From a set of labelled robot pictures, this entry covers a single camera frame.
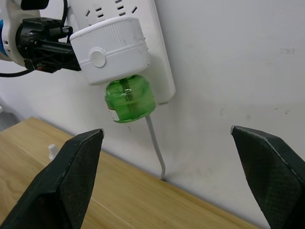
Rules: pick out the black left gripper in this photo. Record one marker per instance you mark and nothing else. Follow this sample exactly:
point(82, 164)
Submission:
point(33, 31)

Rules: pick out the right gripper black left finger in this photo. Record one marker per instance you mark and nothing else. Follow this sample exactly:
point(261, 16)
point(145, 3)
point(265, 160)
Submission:
point(59, 181)

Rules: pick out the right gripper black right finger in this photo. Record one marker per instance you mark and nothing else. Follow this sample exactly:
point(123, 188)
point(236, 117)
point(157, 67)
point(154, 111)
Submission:
point(276, 181)

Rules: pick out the small white bottle cap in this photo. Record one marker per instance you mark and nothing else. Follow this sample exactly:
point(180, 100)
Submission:
point(53, 151)

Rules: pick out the white mosquito repellent heater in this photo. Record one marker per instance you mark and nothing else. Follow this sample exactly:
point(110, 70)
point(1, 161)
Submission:
point(112, 50)

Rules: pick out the green repellent liquid bottle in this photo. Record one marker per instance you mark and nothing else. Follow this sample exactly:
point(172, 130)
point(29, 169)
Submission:
point(133, 100)

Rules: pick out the white power strip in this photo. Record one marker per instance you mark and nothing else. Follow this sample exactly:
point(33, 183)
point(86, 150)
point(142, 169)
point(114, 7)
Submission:
point(162, 59)

